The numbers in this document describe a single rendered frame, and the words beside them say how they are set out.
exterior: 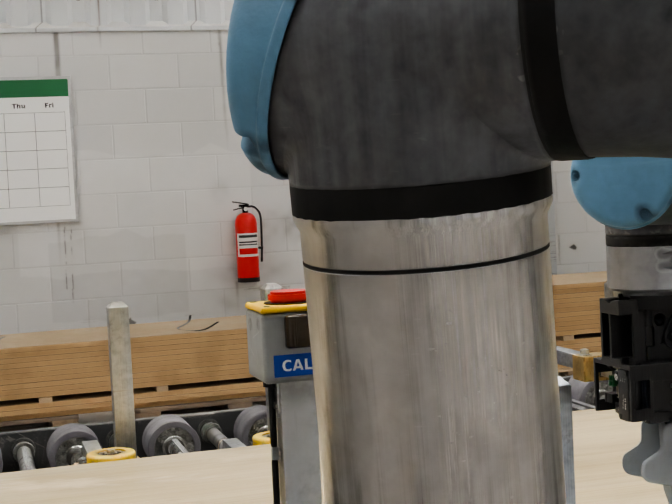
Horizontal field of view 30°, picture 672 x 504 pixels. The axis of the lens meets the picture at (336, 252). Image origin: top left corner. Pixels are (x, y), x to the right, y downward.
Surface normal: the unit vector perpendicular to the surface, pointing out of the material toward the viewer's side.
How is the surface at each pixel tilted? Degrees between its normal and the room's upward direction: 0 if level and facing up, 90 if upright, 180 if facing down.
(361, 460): 95
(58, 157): 90
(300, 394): 90
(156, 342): 90
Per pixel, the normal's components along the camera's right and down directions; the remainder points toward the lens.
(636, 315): 0.29, 0.04
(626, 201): -0.46, 0.07
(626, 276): -0.75, 0.07
